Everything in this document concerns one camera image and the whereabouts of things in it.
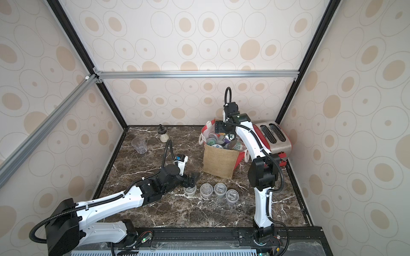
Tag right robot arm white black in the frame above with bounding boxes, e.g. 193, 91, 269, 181
215, 87, 285, 243

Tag horizontal aluminium rail back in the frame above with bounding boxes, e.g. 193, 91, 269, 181
96, 70, 300, 79

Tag red burlap canvas bag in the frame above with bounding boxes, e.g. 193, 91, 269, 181
198, 119, 249, 179

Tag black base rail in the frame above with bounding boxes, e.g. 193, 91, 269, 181
68, 226, 333, 256

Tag red silver toaster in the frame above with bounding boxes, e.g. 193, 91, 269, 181
253, 122, 292, 161

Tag clear plastic cup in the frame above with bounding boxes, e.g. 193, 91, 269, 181
131, 138, 147, 154

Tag glass sugar jar black lid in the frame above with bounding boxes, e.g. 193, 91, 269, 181
158, 124, 169, 143

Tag seed jar green label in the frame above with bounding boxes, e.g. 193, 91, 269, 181
206, 135, 217, 146

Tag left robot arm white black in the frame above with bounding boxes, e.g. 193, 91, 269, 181
29, 140, 200, 256

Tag seed jar orange label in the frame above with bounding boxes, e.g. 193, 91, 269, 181
184, 186, 197, 197

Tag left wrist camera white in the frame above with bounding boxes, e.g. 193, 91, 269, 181
175, 154, 188, 176

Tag seed jar sunflower label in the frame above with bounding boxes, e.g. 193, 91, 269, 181
229, 139, 247, 151

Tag aluminium rail left wall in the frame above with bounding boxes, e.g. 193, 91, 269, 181
1, 74, 97, 186

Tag seed jar red label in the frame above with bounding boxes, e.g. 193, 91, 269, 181
214, 182, 227, 198

